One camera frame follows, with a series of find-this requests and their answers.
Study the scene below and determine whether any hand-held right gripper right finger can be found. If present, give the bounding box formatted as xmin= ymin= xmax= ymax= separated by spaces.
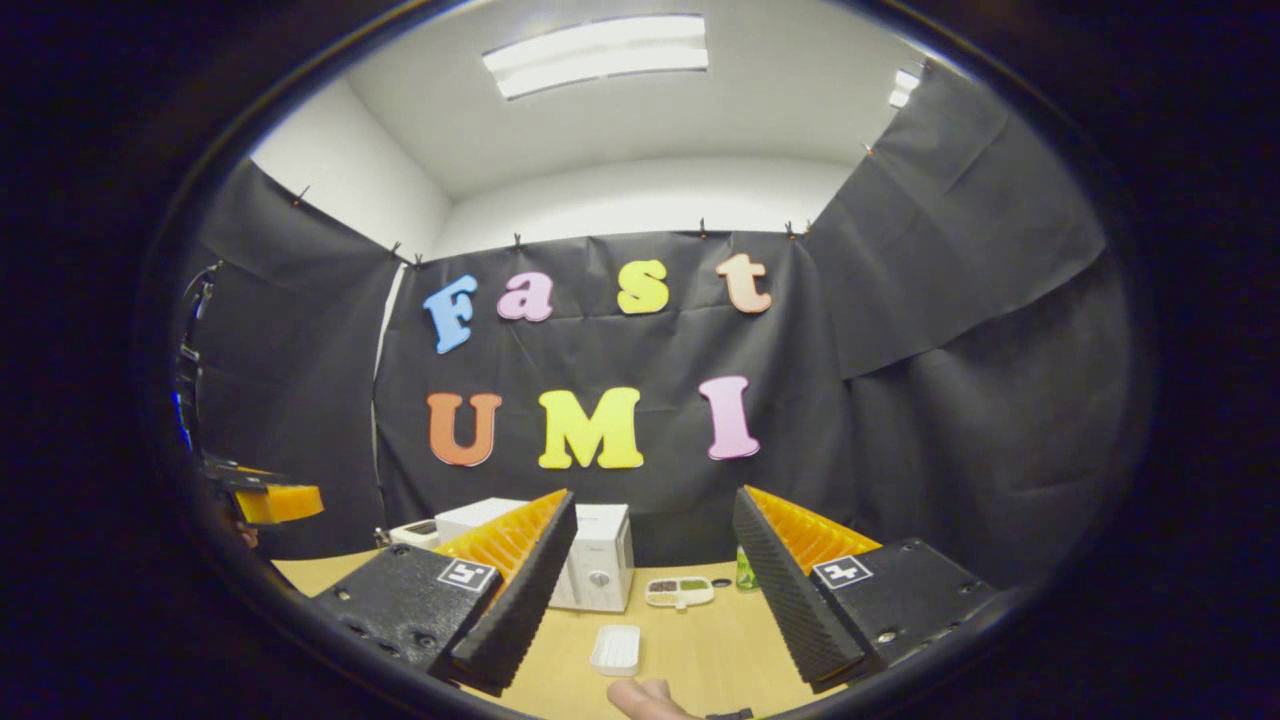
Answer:
xmin=730 ymin=485 xmax=1002 ymax=696

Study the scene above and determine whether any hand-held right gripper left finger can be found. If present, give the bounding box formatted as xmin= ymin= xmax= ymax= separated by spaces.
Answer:
xmin=310 ymin=488 xmax=582 ymax=698

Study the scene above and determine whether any white microwave oven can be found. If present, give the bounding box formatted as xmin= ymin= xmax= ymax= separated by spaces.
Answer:
xmin=435 ymin=497 xmax=636 ymax=614

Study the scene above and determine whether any white divided grain dish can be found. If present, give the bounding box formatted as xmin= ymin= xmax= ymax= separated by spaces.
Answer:
xmin=644 ymin=576 xmax=716 ymax=610

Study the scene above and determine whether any small white rectangular tray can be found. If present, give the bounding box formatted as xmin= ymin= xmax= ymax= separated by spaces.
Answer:
xmin=589 ymin=624 xmax=642 ymax=678

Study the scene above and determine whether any black backdrop cloth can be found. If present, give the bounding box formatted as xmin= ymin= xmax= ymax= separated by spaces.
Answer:
xmin=175 ymin=60 xmax=1136 ymax=591

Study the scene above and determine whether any long ceiling light panel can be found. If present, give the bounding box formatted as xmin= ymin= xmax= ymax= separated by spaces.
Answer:
xmin=482 ymin=14 xmax=709 ymax=101

